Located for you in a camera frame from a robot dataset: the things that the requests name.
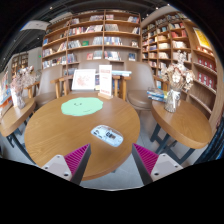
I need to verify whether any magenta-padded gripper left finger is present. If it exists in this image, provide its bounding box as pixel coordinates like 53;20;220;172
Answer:
41;143;92;186

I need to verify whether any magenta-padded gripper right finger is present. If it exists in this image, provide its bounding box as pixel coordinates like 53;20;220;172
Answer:
131;142;184;186

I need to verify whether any transparent computer mouse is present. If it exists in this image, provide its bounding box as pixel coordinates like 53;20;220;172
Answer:
90;124;125;148

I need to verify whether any green cloud-shaped mouse pad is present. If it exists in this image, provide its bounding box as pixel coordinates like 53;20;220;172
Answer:
60;96;105;117

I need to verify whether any round wooden side table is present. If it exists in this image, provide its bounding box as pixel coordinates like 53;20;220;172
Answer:
0;96;37;158
149;99;214;165

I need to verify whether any stack of colourful books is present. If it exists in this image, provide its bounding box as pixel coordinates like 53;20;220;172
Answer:
146;86;168;103

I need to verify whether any glass vase with dried flowers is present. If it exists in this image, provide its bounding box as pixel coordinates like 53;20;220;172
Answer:
9;65;36;110
161;49;196;114

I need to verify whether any brown armchair with wooden arms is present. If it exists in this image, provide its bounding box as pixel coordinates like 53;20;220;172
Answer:
24;64;69;108
124;61;165;112
50;59;132;101

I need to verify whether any white framed floral picture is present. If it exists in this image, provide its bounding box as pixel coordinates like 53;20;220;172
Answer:
71;68;97;92

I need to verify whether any dark blue book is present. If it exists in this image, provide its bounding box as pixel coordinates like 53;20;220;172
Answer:
94;73;101;91

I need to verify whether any white sign on wooden base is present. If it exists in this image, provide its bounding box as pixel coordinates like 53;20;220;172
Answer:
97;64;115;101

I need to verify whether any wooden bookshelf with red books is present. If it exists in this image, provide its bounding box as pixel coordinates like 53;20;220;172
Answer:
183;20;224;129

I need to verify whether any small distant wooden bookshelf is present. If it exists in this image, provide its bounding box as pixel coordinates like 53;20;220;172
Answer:
11;51;30;80

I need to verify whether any wide wooden bookshelf with books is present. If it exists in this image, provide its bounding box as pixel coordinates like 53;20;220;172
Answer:
41;9;143;76

